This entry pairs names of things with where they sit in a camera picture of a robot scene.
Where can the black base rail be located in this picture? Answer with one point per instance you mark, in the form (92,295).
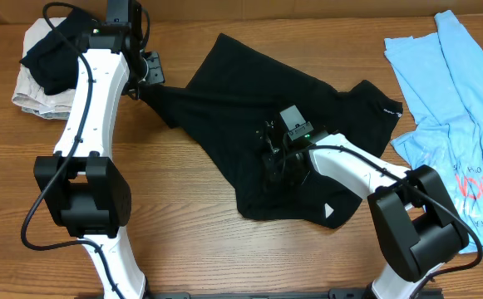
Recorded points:
(257,295)

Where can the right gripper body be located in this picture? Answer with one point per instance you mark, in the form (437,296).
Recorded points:
(268,146)

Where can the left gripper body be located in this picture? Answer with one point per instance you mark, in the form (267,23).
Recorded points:
(152,69)

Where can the folded grey garment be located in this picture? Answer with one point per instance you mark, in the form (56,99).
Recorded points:
(48,115)

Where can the black polo shirt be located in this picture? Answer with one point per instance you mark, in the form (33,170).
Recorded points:
(231,108)

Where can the folded black garment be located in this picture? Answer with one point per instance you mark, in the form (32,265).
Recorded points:
(51,62)

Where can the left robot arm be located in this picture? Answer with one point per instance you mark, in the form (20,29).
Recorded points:
(83,189)

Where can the light blue t-shirt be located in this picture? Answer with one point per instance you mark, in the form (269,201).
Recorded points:
(441,78)

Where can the folded beige garment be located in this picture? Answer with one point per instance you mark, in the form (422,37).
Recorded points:
(27,92)

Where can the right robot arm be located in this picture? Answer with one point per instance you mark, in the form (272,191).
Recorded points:
(417,226)

